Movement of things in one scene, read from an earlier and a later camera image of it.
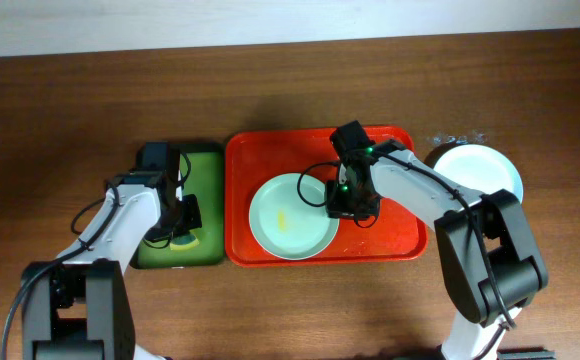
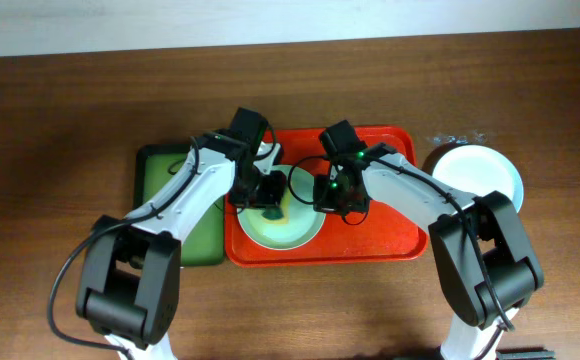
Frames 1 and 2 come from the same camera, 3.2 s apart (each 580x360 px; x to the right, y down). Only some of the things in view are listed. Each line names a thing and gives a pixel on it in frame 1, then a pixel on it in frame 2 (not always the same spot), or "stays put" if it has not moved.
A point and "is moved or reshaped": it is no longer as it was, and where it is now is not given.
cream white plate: [435, 154] stays put
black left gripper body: [185, 220] -> [268, 195]
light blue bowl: [481, 168] stays put
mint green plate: [287, 226] is moved or reshaped
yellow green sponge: [184, 242] -> [277, 215]
